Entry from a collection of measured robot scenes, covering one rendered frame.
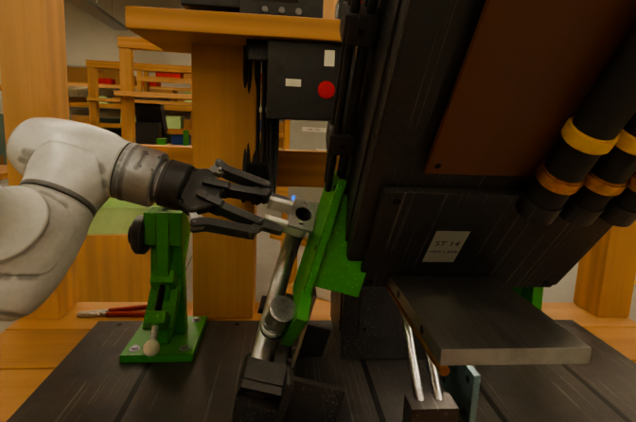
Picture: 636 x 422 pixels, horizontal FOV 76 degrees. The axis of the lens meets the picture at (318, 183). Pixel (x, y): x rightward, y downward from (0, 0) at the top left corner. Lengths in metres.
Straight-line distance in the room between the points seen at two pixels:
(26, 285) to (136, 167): 0.20
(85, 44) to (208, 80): 10.48
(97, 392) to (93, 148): 0.40
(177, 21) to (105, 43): 10.42
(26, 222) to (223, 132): 0.47
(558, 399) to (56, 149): 0.88
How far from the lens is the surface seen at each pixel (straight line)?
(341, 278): 0.59
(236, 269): 0.97
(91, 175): 0.64
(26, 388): 0.91
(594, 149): 0.44
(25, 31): 1.06
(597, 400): 0.91
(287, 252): 0.71
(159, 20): 0.84
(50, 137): 0.68
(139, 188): 0.64
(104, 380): 0.84
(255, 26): 0.81
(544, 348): 0.50
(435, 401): 0.59
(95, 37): 11.33
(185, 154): 1.03
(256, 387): 0.65
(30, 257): 0.59
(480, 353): 0.47
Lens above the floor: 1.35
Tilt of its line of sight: 9 degrees down
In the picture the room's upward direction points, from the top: 2 degrees clockwise
